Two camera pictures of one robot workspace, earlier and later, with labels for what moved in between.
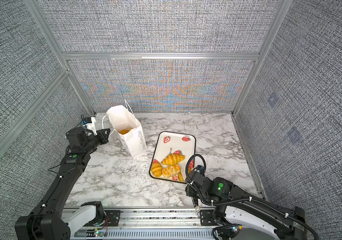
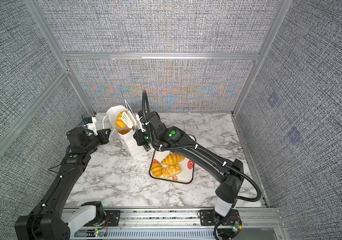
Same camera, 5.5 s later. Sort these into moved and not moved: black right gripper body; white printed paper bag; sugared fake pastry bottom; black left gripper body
Moved: black right gripper body
Not moved: white printed paper bag; sugared fake pastry bottom; black left gripper body
